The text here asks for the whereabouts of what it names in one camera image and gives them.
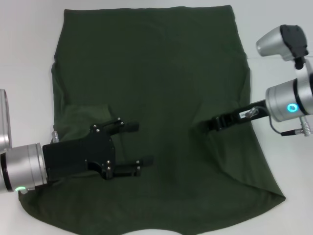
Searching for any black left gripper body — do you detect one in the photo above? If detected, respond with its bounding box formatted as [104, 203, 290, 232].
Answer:
[42, 124, 116, 184]

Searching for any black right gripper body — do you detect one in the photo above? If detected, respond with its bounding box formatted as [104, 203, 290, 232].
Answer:
[234, 98, 269, 123]

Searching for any dark green shirt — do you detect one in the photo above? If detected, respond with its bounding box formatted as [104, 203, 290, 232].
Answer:
[18, 4, 286, 235]

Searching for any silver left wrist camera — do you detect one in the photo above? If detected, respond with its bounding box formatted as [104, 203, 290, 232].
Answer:
[0, 89, 13, 154]

